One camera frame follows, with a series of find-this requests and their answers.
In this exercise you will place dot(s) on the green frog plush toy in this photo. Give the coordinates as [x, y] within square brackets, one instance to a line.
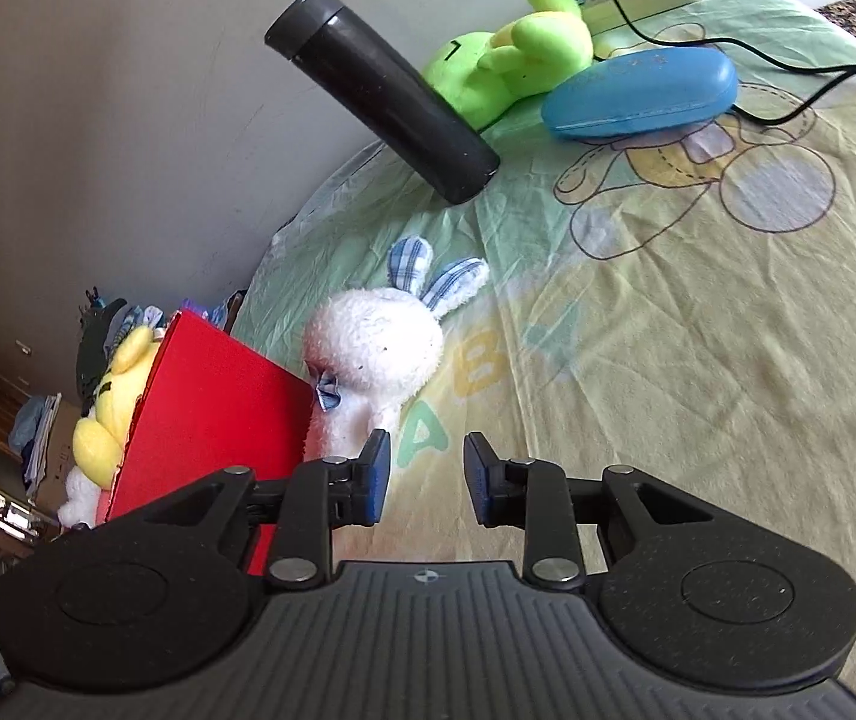
[473, 82]

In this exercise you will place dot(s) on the heap of clothes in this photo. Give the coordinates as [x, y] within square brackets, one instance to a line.
[109, 322]

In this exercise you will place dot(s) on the yellow tiger plush toy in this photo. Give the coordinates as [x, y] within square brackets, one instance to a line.
[101, 442]

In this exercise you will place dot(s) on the cartoon printed bed sheet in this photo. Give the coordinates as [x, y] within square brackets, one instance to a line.
[697, 315]

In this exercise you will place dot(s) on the white rabbit plush toy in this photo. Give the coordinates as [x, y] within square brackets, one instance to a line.
[375, 345]

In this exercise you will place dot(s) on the blue glasses case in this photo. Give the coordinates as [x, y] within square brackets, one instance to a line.
[638, 94]

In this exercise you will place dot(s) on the black thermos bottle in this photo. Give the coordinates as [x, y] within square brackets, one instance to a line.
[383, 90]

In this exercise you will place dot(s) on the folded blue cloth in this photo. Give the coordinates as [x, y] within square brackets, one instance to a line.
[34, 442]

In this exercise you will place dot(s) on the red box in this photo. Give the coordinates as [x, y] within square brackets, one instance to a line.
[210, 405]

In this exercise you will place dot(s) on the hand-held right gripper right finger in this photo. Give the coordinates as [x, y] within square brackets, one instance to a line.
[479, 484]

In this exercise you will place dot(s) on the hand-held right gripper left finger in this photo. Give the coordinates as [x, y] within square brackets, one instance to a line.
[377, 476]

